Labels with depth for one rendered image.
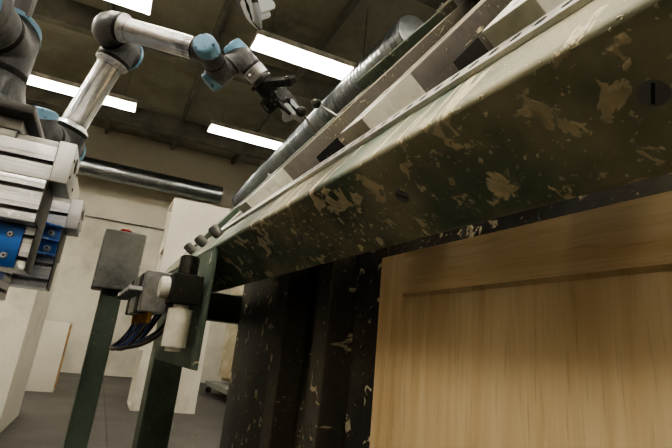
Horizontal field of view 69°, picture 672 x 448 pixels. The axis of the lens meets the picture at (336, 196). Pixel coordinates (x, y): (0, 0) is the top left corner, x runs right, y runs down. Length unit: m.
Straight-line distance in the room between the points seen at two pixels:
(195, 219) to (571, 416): 4.95
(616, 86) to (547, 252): 0.32
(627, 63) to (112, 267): 1.50
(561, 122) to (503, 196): 0.10
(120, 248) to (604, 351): 1.38
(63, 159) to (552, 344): 0.97
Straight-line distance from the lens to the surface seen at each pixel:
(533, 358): 0.64
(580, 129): 0.38
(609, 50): 0.34
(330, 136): 1.25
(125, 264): 1.65
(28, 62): 1.31
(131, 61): 1.97
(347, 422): 1.01
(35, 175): 1.17
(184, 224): 5.34
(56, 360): 6.37
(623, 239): 0.59
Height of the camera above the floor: 0.61
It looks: 18 degrees up
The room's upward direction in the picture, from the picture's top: 6 degrees clockwise
